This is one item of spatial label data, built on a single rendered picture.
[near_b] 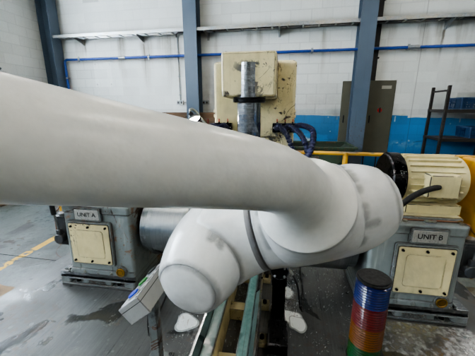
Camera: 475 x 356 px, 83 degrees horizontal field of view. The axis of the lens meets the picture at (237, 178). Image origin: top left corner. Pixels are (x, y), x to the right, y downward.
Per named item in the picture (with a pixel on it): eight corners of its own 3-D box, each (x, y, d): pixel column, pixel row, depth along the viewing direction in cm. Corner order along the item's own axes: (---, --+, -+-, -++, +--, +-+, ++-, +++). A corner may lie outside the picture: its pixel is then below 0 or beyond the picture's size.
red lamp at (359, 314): (348, 308, 56) (350, 289, 54) (379, 311, 55) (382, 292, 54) (355, 331, 50) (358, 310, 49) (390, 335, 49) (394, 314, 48)
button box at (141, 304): (160, 282, 82) (149, 270, 82) (177, 270, 80) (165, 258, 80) (131, 325, 66) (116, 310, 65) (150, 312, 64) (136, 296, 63)
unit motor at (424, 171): (359, 247, 115) (371, 148, 104) (444, 253, 110) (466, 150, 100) (380, 285, 90) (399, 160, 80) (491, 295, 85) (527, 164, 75)
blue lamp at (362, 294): (350, 289, 54) (352, 269, 53) (382, 292, 54) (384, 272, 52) (358, 310, 49) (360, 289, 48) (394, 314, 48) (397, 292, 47)
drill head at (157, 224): (141, 234, 133) (136, 185, 127) (213, 239, 128) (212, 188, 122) (111, 261, 109) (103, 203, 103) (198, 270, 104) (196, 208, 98)
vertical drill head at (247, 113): (230, 184, 120) (229, 68, 108) (271, 186, 118) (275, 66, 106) (222, 196, 103) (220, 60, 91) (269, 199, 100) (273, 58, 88)
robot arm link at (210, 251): (203, 256, 47) (276, 238, 43) (167, 337, 32) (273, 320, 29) (177, 202, 44) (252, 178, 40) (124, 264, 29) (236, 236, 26)
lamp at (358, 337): (345, 326, 57) (348, 308, 56) (376, 330, 56) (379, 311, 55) (353, 350, 51) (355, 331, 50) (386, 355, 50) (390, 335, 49)
